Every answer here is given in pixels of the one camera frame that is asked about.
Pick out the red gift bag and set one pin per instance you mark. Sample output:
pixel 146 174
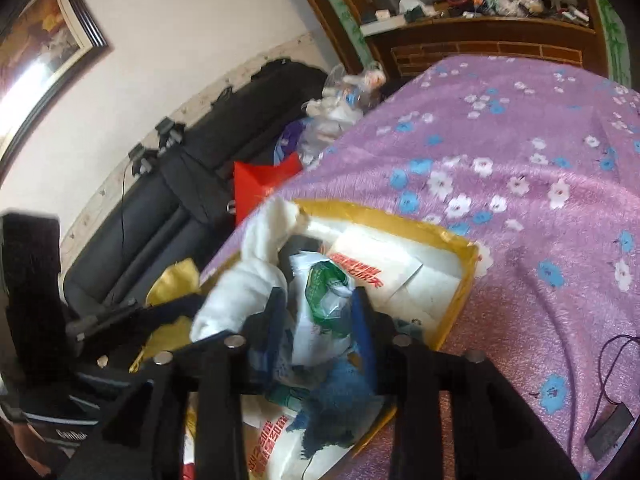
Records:
pixel 255 180

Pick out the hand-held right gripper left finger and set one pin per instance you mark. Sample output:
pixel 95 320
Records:
pixel 272 320

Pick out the white cloth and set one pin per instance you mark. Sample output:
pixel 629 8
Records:
pixel 240 285

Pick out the white bag with red print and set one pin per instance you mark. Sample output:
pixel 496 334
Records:
pixel 280 450

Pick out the green and white plastic bag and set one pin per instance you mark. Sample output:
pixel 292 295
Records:
pixel 320 310

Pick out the flat white box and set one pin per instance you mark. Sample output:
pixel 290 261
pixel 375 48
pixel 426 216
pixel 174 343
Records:
pixel 385 24

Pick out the blue towel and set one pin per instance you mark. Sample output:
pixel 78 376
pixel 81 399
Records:
pixel 340 400

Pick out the framed wall picture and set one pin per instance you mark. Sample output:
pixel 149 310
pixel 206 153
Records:
pixel 40 45

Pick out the black leather sofa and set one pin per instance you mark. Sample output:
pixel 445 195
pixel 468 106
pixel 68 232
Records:
pixel 165 220

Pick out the clear plastic bag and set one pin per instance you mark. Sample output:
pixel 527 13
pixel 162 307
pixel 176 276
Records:
pixel 340 110

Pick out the yellow cloth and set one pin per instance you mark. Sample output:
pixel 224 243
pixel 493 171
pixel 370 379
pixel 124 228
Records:
pixel 170 280

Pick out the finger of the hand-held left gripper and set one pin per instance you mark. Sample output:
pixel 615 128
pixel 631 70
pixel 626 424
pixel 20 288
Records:
pixel 112 352
pixel 170 307

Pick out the purple floral blanket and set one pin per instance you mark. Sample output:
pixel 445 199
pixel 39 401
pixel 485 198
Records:
pixel 525 260

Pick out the wooden dresser with mirror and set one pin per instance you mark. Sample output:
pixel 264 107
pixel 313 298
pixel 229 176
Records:
pixel 450 55

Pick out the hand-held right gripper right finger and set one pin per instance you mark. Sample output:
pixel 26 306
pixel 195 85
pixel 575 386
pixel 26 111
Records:
pixel 362 330

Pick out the clear plastic box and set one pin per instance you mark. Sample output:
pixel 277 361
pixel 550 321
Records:
pixel 415 4

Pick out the pile of small toiletries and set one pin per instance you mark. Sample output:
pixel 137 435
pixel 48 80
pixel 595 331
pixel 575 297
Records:
pixel 520 2

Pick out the black clamp device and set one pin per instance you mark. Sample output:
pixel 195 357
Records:
pixel 142 160
pixel 170 132

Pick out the purple and blue bag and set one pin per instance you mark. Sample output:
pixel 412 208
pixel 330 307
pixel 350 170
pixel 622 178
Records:
pixel 287 142

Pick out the white paper with red print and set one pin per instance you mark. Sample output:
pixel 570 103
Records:
pixel 375 260

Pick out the cardboard box with yellow tape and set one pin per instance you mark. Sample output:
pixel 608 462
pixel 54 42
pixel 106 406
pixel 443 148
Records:
pixel 450 280

